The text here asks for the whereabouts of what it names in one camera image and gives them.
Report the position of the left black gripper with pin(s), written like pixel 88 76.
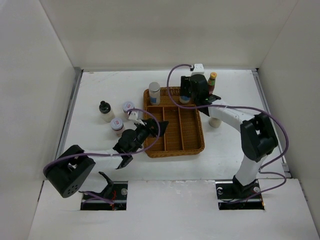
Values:
pixel 149 123

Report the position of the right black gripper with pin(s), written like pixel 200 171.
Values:
pixel 185 82

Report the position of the silver-lid salt shaker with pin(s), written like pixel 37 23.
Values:
pixel 184 98
pixel 154 93

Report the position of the red sauce bottle yellow cap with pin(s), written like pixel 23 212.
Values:
pixel 211 82

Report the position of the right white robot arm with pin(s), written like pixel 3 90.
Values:
pixel 258 137

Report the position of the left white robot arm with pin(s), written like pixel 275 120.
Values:
pixel 68 173

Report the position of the brown wicker divided basket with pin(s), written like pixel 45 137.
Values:
pixel 184 133

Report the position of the white-lid jar near basket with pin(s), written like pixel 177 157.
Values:
pixel 127 108

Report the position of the white-lid jar front left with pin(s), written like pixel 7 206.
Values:
pixel 117 126

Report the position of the black-cap white sauce bottle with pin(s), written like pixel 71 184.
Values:
pixel 106 111

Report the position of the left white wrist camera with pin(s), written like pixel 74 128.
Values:
pixel 135 117

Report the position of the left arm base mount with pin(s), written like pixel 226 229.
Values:
pixel 112 198

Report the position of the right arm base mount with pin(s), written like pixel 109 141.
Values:
pixel 229 199

